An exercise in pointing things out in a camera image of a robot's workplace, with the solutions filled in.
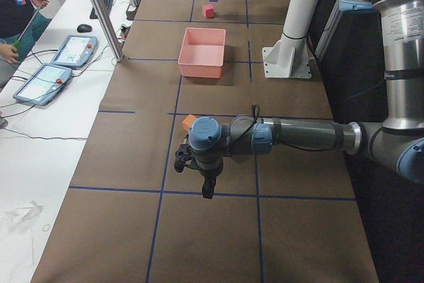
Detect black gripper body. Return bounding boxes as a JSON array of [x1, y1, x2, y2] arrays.
[[195, 158, 223, 177]]

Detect pink foam block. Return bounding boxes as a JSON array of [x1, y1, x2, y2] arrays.
[[202, 4, 215, 19]]

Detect teach pendant tablet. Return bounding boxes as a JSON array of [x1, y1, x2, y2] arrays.
[[13, 64, 73, 106], [50, 34, 98, 68]]

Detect white pedestal column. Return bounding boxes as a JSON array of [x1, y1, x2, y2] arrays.
[[262, 0, 318, 79]]

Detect aluminium frame post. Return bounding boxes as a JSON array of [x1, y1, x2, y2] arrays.
[[90, 0, 124, 62]]

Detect pink plastic bin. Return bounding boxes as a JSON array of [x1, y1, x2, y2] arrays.
[[178, 27, 226, 79]]

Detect seated person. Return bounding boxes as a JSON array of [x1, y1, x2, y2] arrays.
[[0, 0, 60, 88]]

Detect near teach pendant tablet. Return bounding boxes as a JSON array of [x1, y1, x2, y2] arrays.
[[13, 64, 73, 106]]

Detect crumpled clear plastic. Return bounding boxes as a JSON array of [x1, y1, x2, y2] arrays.
[[3, 200, 44, 227]]

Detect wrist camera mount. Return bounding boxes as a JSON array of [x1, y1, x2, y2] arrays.
[[174, 143, 195, 173]]

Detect orange foam block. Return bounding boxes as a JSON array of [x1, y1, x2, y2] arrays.
[[182, 114, 197, 132]]

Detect far teach pendant tablet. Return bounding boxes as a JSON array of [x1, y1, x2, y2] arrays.
[[50, 34, 98, 68]]

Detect black computer mouse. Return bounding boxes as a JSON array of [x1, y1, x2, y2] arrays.
[[77, 24, 92, 33]]

